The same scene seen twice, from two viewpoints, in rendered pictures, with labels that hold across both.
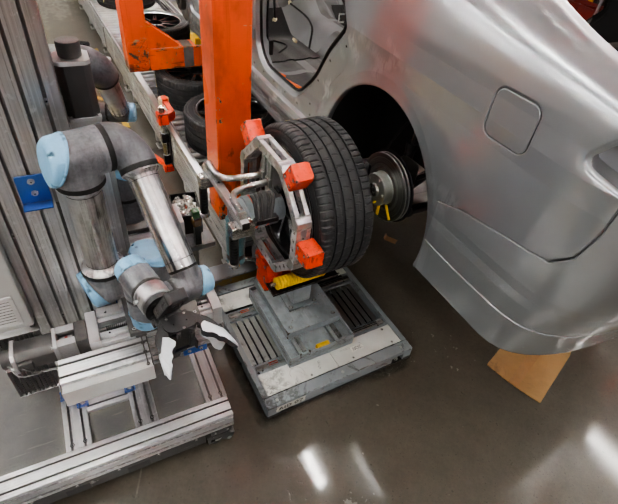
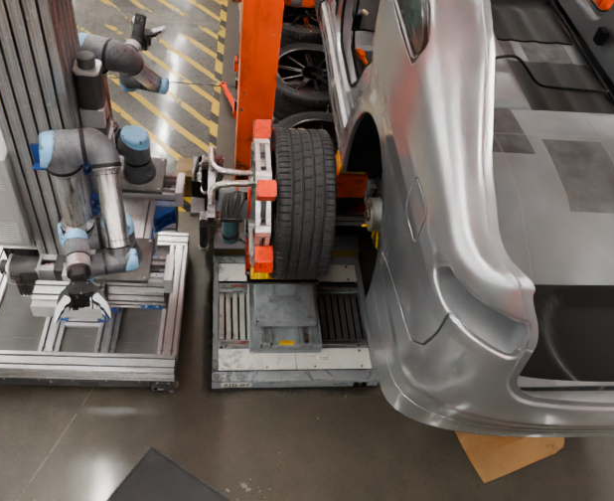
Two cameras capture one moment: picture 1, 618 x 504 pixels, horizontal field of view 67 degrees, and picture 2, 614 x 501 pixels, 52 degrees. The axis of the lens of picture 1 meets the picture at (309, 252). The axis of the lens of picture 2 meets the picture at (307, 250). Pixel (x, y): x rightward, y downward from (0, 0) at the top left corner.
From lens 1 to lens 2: 109 cm
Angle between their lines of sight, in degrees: 16
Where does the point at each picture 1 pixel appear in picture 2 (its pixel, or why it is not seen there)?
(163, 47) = not seen: outside the picture
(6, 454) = not seen: outside the picture
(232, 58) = (258, 60)
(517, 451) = not seen: outside the picture
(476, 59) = (412, 143)
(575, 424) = not seen: outside the picture
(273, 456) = (201, 422)
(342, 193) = (303, 216)
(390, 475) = (293, 481)
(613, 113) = (449, 239)
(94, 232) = (68, 201)
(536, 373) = (502, 454)
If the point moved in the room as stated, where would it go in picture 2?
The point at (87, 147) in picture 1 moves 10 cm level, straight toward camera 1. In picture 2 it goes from (67, 147) to (60, 169)
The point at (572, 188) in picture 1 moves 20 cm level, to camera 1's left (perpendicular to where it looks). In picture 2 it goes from (426, 286) to (366, 256)
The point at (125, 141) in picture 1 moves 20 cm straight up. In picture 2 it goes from (95, 147) to (86, 94)
